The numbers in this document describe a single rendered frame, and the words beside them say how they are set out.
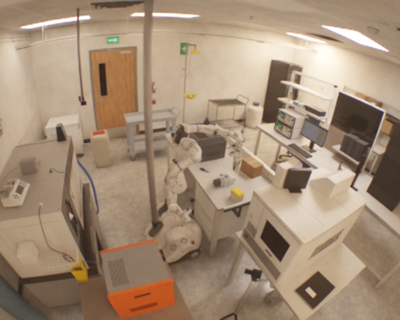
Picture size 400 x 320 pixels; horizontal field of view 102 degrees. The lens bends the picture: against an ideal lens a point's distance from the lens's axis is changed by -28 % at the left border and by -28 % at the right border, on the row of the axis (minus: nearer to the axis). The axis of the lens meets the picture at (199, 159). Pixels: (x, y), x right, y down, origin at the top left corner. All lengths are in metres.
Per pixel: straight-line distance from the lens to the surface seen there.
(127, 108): 5.45
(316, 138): 3.72
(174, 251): 2.60
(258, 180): 2.69
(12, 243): 1.91
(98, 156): 4.44
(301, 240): 1.40
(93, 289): 1.99
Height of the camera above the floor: 2.42
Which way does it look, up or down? 31 degrees down
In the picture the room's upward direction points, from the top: 4 degrees clockwise
